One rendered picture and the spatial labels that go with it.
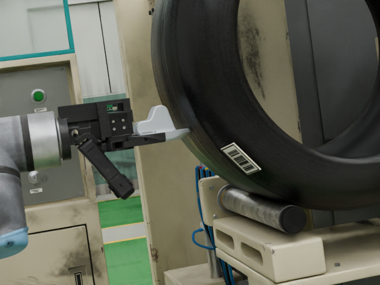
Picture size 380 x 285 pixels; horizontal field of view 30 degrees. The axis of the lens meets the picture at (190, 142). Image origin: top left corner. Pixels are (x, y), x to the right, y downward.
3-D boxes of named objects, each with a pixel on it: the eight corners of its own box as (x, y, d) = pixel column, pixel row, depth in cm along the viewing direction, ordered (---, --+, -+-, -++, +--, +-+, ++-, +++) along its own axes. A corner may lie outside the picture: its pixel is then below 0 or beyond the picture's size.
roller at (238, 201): (234, 183, 146) (245, 202, 146) (216, 194, 145) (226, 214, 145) (299, 200, 112) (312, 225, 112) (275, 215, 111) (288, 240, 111)
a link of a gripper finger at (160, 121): (190, 101, 115) (134, 108, 113) (195, 137, 115) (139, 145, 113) (186, 102, 118) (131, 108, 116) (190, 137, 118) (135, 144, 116)
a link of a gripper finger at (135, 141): (166, 132, 113) (111, 139, 111) (167, 141, 113) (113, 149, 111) (160, 132, 117) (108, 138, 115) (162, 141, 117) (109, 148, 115)
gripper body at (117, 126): (134, 97, 112) (57, 106, 109) (141, 151, 112) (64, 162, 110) (126, 98, 119) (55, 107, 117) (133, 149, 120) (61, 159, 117)
